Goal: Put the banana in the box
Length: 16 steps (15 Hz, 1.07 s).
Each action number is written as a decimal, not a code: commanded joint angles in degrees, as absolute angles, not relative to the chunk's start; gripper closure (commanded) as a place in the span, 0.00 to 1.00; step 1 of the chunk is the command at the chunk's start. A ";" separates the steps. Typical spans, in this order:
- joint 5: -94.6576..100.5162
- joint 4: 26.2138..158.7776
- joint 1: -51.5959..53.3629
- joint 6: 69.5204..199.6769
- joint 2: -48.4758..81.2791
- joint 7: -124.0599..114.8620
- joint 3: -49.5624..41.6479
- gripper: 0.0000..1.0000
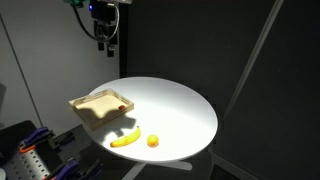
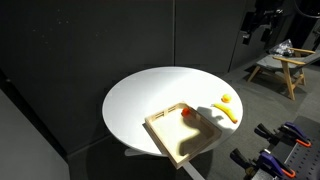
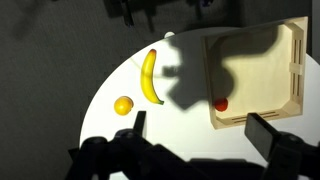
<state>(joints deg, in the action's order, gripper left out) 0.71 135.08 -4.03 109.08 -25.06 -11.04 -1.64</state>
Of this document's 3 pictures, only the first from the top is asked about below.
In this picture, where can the yellow toy banana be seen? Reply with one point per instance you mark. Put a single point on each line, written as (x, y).
(128, 139)

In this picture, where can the small red toy ball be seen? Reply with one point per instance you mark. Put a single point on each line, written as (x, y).
(122, 107)

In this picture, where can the perforated mounting breadboard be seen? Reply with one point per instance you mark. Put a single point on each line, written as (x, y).
(26, 166)

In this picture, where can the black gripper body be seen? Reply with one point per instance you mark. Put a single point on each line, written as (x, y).
(105, 16)

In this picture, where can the white table foot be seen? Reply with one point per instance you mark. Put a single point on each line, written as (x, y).
(173, 165)

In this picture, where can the shallow wooden tray box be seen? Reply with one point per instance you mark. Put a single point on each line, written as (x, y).
(100, 108)

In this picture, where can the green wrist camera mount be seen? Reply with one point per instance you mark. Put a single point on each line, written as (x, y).
(75, 2)

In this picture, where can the purple black orange spring clamp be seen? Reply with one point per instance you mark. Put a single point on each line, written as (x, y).
(38, 135)
(70, 168)

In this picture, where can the orange yellow toy fruit ball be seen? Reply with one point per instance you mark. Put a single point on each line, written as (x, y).
(153, 140)

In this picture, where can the blue clamps on stand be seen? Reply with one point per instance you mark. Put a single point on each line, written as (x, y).
(13, 133)

